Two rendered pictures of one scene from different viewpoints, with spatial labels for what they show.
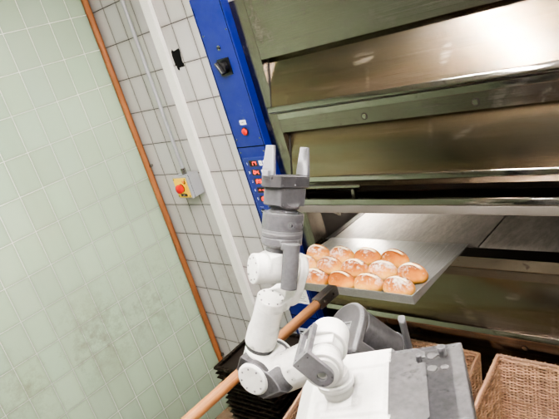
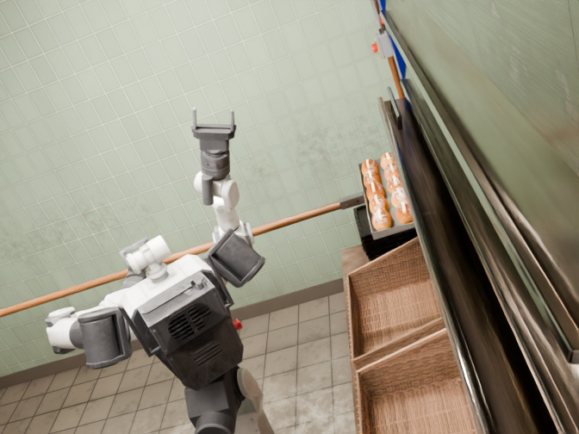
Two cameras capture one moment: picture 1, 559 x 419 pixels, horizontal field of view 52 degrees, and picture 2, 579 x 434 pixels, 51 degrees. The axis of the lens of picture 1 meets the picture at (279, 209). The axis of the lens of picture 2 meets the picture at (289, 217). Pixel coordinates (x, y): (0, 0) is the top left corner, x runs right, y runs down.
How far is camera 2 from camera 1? 1.55 m
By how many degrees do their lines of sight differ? 52
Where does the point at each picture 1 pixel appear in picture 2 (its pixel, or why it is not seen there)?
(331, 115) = not seen: hidden behind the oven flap
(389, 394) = (162, 292)
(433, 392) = (167, 303)
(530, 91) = not seen: hidden behind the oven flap
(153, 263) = (373, 101)
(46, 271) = (277, 93)
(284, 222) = (203, 161)
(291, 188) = (209, 139)
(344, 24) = not seen: outside the picture
